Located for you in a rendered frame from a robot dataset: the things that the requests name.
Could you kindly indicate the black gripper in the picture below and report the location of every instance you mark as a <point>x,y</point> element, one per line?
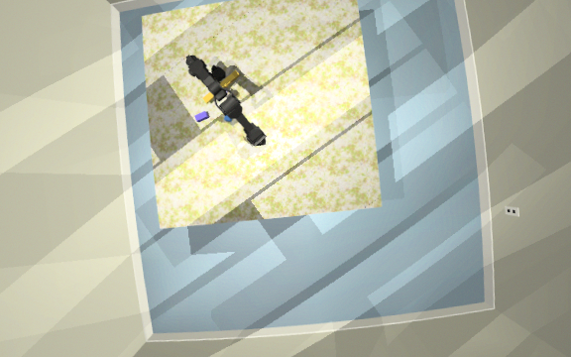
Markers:
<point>220,95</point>

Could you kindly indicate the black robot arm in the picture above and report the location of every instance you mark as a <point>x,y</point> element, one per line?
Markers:
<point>230,106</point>

